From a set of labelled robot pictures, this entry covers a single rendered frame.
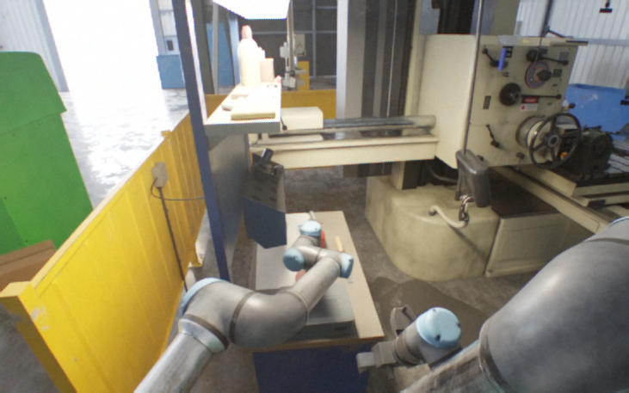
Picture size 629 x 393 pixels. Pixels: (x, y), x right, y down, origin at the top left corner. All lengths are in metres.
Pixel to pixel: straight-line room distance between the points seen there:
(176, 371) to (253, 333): 0.15
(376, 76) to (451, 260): 1.62
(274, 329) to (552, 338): 0.51
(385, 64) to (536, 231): 1.89
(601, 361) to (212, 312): 0.61
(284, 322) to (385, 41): 2.30
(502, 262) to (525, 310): 2.91
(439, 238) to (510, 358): 2.41
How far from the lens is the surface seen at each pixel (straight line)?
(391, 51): 2.70
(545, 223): 3.26
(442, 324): 0.68
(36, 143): 3.75
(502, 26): 3.15
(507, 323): 0.35
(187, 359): 0.71
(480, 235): 2.89
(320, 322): 1.17
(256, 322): 0.69
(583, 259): 0.34
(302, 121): 2.19
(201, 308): 0.73
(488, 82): 2.32
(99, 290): 1.66
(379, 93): 2.70
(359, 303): 1.34
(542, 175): 3.12
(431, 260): 2.85
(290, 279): 1.43
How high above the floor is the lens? 1.90
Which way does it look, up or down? 27 degrees down
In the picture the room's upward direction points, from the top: 1 degrees counter-clockwise
